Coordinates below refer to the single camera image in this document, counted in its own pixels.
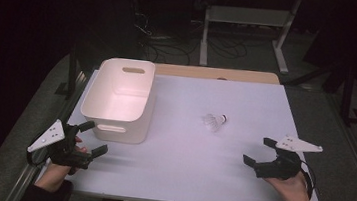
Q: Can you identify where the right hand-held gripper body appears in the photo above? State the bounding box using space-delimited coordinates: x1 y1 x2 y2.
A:
253 132 325 186

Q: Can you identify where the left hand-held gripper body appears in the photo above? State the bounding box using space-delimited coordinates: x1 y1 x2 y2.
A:
25 115 98 173

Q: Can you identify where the white plastic storage bin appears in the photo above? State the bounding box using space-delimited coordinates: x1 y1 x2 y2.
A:
77 54 160 147

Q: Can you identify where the white feather shuttlecock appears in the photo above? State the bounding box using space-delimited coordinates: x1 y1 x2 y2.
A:
200 111 229 134

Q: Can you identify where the person's right hand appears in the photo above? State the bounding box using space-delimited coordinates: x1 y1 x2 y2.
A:
260 167 317 201

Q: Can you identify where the person's left hand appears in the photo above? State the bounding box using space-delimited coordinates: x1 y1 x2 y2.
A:
33 131 90 196

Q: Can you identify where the black stand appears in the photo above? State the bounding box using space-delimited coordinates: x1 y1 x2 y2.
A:
54 42 84 99
281 53 357 128

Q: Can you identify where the white table mat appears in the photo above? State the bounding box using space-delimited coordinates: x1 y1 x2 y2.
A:
35 60 337 201

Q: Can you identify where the white metal stand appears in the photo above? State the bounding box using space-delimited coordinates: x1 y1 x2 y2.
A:
197 0 303 76

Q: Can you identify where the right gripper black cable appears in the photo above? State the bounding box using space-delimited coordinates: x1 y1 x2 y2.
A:
295 157 319 201

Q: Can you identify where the tangle of floor cables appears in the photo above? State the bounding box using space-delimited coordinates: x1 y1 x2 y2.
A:
126 0 255 72

